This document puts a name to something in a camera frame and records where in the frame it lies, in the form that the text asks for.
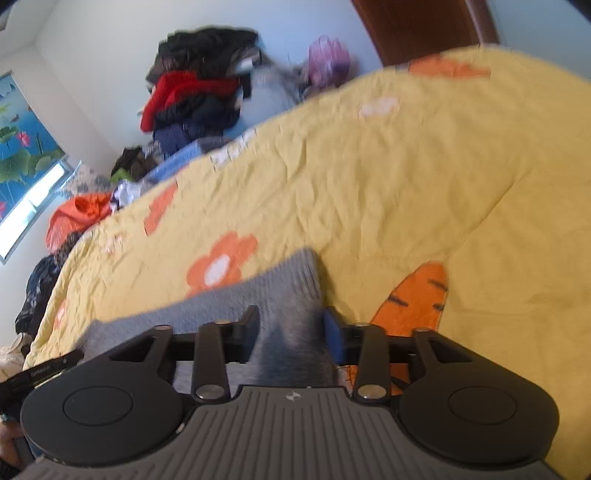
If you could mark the light blue fuzzy blanket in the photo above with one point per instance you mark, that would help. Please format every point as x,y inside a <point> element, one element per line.
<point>180,159</point>

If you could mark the yellow carrot print quilt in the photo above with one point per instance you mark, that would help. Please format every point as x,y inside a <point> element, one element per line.
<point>478,158</point>

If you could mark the grey sweater with navy sleeves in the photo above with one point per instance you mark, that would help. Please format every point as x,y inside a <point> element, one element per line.
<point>290,348</point>

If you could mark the pile of dark clothes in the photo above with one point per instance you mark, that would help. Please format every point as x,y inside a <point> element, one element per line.
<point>212,53</point>

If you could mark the lotus print window blind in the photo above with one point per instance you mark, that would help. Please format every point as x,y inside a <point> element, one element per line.
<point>27,148</point>

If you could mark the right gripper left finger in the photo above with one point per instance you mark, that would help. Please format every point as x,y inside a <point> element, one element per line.
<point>217,344</point>

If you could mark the dark clothes beside bed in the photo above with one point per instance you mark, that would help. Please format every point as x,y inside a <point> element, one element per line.
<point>40,285</point>

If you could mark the brown wooden door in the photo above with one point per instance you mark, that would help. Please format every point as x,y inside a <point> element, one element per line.
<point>405,30</point>

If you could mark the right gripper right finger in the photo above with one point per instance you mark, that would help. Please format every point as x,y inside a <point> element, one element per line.
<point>365,350</point>

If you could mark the white crumpled cloth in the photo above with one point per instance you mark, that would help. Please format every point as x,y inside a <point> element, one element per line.
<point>126,192</point>

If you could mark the pink plastic bag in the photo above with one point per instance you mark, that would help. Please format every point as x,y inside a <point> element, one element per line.
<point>328,62</point>

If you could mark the beige jacket on floor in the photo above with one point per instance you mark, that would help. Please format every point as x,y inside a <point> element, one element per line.
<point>12,357</point>

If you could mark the orange plastic bag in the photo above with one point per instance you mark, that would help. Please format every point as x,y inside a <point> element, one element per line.
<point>76,215</point>

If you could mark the red garment on pile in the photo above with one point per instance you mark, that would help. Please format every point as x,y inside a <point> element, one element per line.
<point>177,85</point>

